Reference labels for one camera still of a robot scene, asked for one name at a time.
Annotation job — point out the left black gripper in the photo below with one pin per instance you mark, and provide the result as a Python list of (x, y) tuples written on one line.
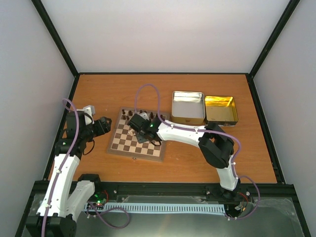
[(103, 127)]

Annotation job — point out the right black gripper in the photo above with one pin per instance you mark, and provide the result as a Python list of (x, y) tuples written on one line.
[(140, 139)]

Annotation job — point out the white chess pawn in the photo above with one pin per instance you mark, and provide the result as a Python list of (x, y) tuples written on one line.
[(131, 132)]

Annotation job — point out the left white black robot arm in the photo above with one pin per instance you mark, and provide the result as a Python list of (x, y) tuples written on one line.
[(58, 213)]

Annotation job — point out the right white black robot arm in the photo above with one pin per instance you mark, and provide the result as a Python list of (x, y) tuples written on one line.
[(216, 146)]

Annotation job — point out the wooden chess board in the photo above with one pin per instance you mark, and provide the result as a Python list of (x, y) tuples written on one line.
[(125, 142)]

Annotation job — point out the silver open tin box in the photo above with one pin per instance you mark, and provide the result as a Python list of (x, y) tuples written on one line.
[(188, 107)]

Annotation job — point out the gold tin lid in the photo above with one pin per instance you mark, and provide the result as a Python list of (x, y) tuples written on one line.
[(221, 110)]

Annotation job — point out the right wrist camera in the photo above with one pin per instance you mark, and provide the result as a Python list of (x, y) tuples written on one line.
[(144, 115)]

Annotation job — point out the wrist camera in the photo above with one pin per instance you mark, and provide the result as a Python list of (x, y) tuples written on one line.
[(90, 110), (144, 115)]

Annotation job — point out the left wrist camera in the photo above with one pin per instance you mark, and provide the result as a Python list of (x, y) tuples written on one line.
[(90, 110)]

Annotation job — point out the light blue cable duct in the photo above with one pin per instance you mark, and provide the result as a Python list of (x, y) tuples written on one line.
[(163, 208)]

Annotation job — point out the black frame rail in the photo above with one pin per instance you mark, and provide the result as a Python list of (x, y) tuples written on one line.
[(210, 191)]

